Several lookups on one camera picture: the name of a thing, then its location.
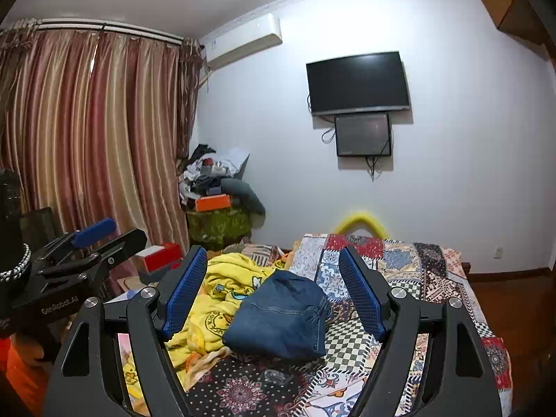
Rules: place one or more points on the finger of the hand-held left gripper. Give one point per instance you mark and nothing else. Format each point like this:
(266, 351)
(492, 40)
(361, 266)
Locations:
(126, 243)
(93, 230)

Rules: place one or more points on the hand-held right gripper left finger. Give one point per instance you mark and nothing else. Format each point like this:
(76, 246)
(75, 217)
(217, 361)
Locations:
(186, 289)

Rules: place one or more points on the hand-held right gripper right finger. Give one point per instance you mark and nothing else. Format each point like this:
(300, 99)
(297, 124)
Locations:
(360, 293)

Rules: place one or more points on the blue denim jacket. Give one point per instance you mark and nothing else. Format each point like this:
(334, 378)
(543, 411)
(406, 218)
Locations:
(278, 317)

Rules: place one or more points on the person's left forearm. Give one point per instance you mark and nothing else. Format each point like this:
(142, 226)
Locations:
(8, 208)

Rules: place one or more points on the pile of clothes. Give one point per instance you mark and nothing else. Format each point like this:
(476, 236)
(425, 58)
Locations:
(208, 169)

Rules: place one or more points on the red and white box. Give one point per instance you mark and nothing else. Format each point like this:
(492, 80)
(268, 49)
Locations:
(158, 258)

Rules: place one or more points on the yellow cartoon print blanket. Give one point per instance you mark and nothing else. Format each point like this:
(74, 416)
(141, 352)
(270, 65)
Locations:
(226, 278)

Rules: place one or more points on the dark chair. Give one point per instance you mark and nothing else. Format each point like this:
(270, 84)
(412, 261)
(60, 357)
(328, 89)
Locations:
(41, 226)

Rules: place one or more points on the patchwork printed bedspread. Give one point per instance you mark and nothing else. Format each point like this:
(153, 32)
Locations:
(412, 265)

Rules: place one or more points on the green cloth-covered table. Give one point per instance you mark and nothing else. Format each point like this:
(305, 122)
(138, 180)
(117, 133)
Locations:
(219, 228)

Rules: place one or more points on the yellow foam tube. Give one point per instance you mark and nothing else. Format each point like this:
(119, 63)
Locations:
(358, 218)

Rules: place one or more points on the orange cloth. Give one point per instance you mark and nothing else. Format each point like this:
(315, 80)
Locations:
(21, 373)

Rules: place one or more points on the orange box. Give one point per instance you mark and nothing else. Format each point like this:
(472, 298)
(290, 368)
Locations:
(213, 203)

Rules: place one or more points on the striped pink curtain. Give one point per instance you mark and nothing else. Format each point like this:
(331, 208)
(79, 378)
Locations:
(47, 130)
(143, 139)

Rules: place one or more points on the small black monitor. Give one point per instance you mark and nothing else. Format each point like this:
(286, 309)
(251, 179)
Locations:
(362, 134)

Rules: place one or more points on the white air conditioner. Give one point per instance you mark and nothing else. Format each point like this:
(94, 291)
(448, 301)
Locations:
(243, 41)

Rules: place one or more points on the wooden wardrobe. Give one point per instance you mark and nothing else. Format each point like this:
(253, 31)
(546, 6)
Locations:
(508, 4)

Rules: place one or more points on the wall outlet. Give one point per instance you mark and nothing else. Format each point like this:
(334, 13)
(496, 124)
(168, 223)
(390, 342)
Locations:
(498, 252)

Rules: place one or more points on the white curtain rail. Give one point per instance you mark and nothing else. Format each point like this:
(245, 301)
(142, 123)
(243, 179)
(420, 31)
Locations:
(113, 30)

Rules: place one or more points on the black wall television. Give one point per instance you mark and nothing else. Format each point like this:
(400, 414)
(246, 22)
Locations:
(358, 82)

